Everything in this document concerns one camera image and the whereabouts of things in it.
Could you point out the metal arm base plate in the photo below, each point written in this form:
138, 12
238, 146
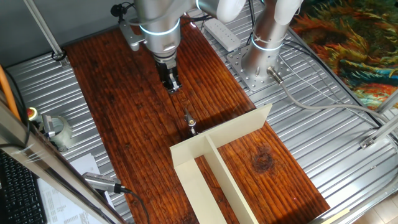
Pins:
248, 79

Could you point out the white power strip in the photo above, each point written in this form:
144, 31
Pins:
222, 34

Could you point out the black keyboard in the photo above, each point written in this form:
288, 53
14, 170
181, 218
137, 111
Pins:
18, 196

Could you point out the yellow tape strip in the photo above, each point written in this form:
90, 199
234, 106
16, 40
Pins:
337, 215

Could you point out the wood grain board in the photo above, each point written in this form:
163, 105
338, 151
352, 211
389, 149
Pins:
124, 140

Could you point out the white printed paper sheets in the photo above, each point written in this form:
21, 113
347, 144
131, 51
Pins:
59, 205

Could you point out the colourful painted cloth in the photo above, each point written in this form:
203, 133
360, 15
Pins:
357, 46

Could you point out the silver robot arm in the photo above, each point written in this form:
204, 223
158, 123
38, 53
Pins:
161, 31

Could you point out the orange tube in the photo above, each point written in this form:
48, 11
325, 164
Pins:
7, 90

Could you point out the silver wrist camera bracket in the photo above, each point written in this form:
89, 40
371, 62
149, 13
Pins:
130, 35

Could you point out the aluminium profile strut with bracket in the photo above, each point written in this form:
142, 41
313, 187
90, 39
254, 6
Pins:
382, 130

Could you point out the aluminium frame beam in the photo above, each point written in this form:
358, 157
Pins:
46, 161

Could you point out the cream partition board stand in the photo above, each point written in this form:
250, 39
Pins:
192, 186

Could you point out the silver camera device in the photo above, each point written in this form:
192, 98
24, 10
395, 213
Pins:
99, 182

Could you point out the grey cylinder mount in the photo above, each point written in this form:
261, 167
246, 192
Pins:
63, 133

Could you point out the red emergency stop button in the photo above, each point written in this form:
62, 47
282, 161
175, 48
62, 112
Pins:
31, 112

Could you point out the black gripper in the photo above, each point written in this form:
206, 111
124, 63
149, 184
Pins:
164, 70

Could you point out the slanted aluminium post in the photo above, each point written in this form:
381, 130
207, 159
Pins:
43, 28

